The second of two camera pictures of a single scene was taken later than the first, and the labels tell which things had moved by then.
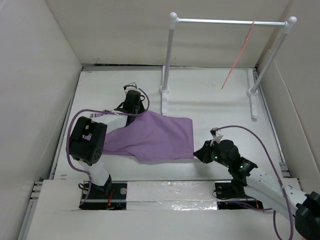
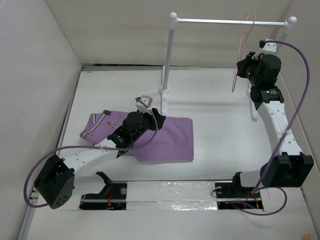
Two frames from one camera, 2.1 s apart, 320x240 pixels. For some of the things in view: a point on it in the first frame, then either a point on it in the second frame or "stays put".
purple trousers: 151,136 stays put
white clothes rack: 289,23 stays put
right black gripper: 201,154 → 243,65
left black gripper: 141,107 → 153,126
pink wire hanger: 238,56 → 245,34
